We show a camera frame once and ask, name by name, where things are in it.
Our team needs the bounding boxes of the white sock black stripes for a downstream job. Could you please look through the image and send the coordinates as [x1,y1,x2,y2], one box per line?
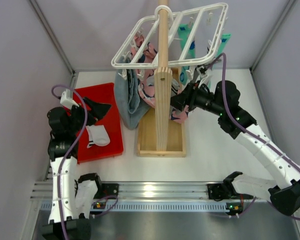
[85,125,111,148]

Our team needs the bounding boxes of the white clip sock hanger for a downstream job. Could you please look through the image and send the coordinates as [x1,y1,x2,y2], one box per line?
[111,2,229,70]

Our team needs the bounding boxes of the grey sock black stripes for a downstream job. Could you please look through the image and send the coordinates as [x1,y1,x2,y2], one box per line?
[191,65,203,84]

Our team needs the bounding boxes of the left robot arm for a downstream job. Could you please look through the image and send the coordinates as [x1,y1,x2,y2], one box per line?
[42,97,112,240]

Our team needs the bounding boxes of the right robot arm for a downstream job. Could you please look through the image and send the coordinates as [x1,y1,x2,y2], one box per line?
[170,80,300,216]

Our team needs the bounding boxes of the red plastic tray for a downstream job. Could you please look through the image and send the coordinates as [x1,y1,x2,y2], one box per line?
[76,82,124,164]

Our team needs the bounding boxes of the pink patterned sock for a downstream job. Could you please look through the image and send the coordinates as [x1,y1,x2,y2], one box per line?
[130,35,158,108]
[169,105,189,124]

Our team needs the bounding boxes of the blue grey sock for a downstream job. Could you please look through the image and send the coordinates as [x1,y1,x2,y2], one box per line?
[114,69,150,130]

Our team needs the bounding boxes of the wooden stand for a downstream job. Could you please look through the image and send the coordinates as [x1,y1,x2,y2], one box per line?
[136,0,186,158]

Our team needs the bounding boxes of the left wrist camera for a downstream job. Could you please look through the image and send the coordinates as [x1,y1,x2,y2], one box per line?
[60,89,80,110]

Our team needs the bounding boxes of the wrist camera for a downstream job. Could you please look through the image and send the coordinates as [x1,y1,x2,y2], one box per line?
[60,89,80,110]
[196,65,213,86]

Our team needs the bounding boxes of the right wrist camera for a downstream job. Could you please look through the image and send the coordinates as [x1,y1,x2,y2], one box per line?
[196,65,213,86]

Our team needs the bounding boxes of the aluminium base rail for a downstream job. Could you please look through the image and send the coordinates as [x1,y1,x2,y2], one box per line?
[31,181,281,213]

